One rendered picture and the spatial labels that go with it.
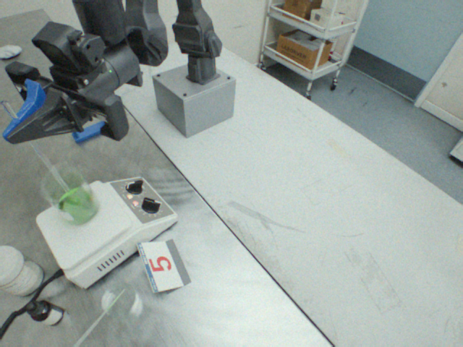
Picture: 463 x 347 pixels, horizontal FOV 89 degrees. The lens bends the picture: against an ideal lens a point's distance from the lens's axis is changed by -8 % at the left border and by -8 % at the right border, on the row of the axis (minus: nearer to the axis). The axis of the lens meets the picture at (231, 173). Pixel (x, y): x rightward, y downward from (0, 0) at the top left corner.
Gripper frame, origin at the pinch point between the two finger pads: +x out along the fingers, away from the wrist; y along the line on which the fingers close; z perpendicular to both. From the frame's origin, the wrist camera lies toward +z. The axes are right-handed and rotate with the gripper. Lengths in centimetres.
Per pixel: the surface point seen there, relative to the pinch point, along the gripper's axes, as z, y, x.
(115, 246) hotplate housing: -19.3, 8.8, 3.7
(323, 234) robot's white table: -26, 40, -18
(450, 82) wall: -82, 137, -259
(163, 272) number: -23.5, 16.4, 2.8
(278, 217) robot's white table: -25.8, 30.5, -17.4
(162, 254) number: -24.4, 14.3, 0.0
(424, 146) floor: -116, 128, -196
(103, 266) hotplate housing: -21.9, 7.9, 6.7
